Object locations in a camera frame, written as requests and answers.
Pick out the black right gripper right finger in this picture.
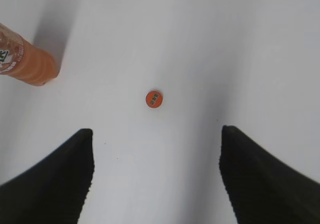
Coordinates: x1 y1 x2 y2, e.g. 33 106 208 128
219 126 320 224

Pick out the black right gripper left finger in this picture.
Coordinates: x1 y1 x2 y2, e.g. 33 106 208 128
0 129 95 224

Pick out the orange bottle cap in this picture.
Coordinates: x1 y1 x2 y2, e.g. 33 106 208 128
145 90 163 109

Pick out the orange soda plastic bottle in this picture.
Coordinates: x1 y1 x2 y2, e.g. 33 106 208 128
0 24 60 86

